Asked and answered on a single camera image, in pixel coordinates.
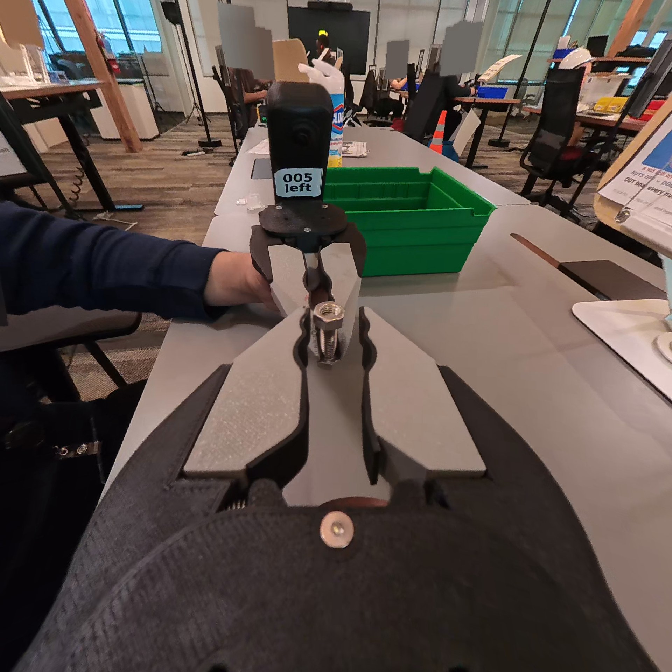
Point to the disinfectant wipes canister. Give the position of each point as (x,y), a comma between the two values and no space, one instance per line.
(337,131)

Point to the clear acrylic holder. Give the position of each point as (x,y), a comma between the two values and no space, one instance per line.
(34,63)

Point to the yellow box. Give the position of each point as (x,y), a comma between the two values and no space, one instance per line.
(609,105)

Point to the person's black chair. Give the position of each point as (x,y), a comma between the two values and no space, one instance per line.
(63,325)

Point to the orange traffic cone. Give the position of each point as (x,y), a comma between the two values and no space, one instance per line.
(437,136)

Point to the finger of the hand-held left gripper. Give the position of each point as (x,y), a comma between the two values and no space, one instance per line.
(346,273)
(286,273)

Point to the person's left hand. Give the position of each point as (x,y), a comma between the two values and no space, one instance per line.
(236,281)

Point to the white folding stand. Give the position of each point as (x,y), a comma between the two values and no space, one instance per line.
(614,325)

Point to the black framed marker sign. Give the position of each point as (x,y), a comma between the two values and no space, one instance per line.
(10,157)

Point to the green plastic bin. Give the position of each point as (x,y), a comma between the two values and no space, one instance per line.
(420,246)

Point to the person's left forearm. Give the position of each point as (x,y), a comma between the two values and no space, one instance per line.
(105,262)

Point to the grey rectangular pad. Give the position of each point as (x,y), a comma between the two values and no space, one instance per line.
(261,168)

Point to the white cabinet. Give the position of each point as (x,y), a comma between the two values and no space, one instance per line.
(131,110)

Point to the large silver hex nut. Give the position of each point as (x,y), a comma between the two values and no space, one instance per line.
(328,317)

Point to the black rectangular pad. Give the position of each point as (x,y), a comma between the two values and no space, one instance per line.
(614,281)

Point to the blue plastic bin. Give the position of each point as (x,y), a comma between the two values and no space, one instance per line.
(491,93)

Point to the thick silver bolt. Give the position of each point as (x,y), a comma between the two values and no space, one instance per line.
(328,344)

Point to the black floor lamp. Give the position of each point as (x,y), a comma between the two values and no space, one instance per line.
(525,68)
(209,141)

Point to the white hanging sheet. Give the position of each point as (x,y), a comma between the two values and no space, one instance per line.
(467,131)

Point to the person's body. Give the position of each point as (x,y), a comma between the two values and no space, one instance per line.
(31,525)

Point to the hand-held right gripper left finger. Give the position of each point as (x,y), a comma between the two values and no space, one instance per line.
(252,409)

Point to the printed instruction sheet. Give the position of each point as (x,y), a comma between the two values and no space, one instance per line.
(645,178)

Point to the black office chair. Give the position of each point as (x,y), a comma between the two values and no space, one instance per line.
(556,115)

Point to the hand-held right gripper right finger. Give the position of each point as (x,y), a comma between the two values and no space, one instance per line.
(414,414)

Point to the large black wall screen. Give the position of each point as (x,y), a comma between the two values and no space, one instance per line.
(336,21)

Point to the wooden post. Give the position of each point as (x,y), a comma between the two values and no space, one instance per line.
(630,26)
(105,78)

